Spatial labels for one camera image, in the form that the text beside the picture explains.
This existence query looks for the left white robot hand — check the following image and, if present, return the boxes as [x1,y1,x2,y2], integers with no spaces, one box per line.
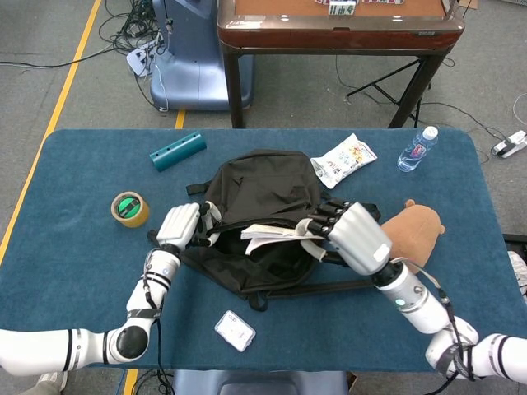
[155,200,226,250]

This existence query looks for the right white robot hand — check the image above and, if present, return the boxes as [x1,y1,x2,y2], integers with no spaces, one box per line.
[296,200,394,276]

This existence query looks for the white and yellow book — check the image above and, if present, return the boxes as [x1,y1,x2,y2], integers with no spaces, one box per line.
[240,224,326,255]

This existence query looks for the black fabric backpack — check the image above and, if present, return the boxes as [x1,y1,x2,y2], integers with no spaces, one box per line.
[180,150,388,312]

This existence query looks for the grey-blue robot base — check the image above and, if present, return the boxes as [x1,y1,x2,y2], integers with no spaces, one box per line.
[170,369,350,395]

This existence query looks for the yellow tape roll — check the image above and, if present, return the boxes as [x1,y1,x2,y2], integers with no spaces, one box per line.
[110,190,151,229]

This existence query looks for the brown plush toy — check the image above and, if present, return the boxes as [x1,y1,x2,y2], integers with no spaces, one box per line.
[378,198,447,277]

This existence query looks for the white snack packet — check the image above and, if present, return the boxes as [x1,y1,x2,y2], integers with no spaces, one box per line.
[309,132,379,190]

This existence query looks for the blue table cloth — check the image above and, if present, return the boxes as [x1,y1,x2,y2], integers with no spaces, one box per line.
[0,128,527,374]

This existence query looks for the clear plastic water bottle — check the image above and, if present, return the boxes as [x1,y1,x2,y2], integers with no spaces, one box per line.
[396,125,440,174]

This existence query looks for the white plastic box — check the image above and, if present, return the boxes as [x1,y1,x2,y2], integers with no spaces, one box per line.
[213,309,257,353]

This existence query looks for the blue machine base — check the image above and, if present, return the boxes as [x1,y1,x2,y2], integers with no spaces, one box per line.
[149,0,254,112]

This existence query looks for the white sneaker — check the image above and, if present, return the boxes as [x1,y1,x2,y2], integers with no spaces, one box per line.
[506,250,527,297]

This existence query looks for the white power strip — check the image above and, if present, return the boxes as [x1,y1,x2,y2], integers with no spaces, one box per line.
[492,129,527,159]
[125,32,166,77]

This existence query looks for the brown mahjong table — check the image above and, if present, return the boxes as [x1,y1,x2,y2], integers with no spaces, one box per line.
[217,0,466,129]

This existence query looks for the mahjong tile row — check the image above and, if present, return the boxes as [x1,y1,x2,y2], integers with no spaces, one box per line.
[315,0,405,16]

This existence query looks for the cardboard box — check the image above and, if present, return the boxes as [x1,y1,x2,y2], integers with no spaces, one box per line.
[446,0,481,20]

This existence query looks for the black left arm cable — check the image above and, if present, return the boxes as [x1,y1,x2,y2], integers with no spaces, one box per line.
[142,246,176,395]

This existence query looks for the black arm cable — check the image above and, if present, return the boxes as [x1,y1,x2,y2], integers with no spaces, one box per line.
[142,246,176,395]
[390,257,474,379]

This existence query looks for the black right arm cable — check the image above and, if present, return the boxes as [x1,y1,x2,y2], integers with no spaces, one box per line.
[390,257,474,379]

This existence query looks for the thin black floor cable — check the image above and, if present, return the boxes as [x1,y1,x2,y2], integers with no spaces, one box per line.
[427,100,507,153]

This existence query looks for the tangled black floor cables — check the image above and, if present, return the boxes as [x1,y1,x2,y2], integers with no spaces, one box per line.
[102,0,166,54]

